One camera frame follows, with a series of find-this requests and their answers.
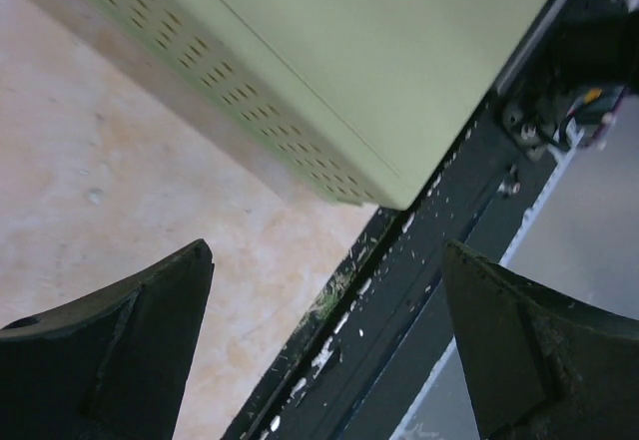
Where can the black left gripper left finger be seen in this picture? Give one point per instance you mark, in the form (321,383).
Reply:
(112,364)

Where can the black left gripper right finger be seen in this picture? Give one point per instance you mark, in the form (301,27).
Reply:
(539,364)

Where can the pale green perforated basket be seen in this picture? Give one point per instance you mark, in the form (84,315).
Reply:
(361,98)

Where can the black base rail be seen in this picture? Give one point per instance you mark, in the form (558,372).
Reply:
(340,374)

